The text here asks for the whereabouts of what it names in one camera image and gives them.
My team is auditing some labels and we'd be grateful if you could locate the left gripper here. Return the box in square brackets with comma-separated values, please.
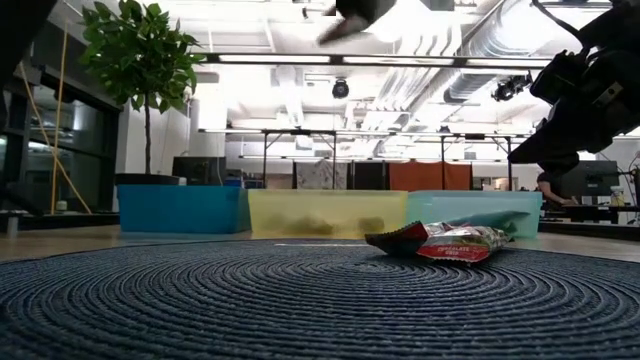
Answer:
[317, 0, 399, 46]

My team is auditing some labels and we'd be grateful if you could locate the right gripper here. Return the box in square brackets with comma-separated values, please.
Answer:
[507, 47, 640, 165]

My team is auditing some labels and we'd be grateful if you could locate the red-ended Chewy granola bar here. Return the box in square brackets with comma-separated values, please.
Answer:
[415, 222, 512, 265]
[363, 221, 426, 259]

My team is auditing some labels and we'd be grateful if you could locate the person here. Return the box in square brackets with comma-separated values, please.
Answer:
[535, 160, 581, 207]

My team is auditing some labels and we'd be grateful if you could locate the black computer monitor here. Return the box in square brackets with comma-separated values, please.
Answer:
[574, 159, 620, 197]
[172, 156, 227, 187]

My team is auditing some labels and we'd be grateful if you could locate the black ceiling spotlight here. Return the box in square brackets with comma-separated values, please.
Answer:
[492, 73, 535, 103]

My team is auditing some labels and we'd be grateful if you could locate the black overhead beam with lights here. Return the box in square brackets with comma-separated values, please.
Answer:
[192, 52, 556, 70]

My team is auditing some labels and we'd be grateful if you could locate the dark office desk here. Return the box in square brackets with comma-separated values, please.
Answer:
[539, 202, 640, 225]

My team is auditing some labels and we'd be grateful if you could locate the light turquoise plastic bin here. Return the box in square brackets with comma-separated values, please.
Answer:
[405, 189, 544, 240]

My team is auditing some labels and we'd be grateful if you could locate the orange cloth panel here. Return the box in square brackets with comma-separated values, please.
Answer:
[388, 161, 474, 192]

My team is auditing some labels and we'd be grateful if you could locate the grey patterned panel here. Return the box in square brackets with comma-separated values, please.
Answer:
[294, 159, 350, 190]

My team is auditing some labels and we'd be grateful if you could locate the black cloth panel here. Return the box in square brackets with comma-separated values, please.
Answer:
[349, 160, 390, 191]

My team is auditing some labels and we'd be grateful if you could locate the yellow translucent plastic bin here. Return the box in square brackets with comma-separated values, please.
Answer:
[247, 188, 410, 240]

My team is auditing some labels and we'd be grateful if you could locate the potted green plant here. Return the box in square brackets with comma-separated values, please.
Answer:
[79, 0, 206, 187]

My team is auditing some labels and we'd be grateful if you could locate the dark teal plastic bin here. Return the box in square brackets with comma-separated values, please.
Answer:
[117, 184, 251, 235]

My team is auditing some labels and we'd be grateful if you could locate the dark round plate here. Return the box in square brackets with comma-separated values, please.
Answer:
[0, 238, 640, 360]

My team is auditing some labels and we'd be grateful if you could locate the black distant workstation frame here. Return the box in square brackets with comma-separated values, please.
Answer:
[197, 128, 359, 190]
[437, 132, 516, 191]

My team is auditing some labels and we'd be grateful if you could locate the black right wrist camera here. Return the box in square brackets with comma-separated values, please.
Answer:
[529, 49, 586, 106]

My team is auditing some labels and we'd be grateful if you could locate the silver ceiling duct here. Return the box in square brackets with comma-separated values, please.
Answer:
[372, 0, 554, 119]

